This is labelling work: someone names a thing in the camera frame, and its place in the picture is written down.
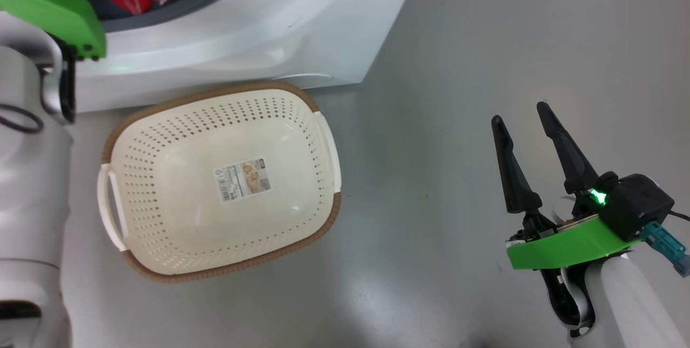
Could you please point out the paper label inside basket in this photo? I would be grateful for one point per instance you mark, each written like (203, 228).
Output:
(242, 180)

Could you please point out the white front-load washing machine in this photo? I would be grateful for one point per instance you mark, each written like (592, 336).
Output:
(269, 25)

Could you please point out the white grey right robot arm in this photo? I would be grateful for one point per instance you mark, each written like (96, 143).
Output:
(625, 305)

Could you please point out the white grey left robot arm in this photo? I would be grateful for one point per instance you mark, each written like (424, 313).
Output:
(29, 202)

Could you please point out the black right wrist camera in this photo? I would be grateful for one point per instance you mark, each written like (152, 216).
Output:
(639, 205)

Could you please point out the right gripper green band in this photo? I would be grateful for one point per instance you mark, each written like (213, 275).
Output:
(566, 245)

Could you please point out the cream perforated laundry basket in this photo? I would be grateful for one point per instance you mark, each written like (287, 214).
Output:
(205, 229)

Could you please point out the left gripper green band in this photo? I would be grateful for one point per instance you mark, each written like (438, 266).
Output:
(48, 8)

